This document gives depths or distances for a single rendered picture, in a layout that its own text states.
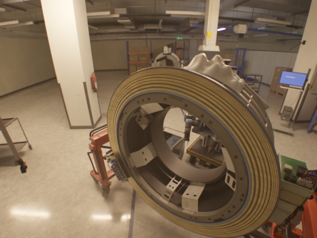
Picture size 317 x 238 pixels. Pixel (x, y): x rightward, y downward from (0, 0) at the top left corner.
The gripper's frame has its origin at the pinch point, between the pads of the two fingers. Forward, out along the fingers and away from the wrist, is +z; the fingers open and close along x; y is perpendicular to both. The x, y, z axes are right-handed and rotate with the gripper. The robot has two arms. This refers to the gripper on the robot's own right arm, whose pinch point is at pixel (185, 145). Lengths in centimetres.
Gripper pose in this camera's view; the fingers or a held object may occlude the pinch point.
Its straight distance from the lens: 212.3
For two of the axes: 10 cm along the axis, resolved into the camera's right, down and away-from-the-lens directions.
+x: -8.7, -1.1, 4.8
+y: 4.8, 0.2, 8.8
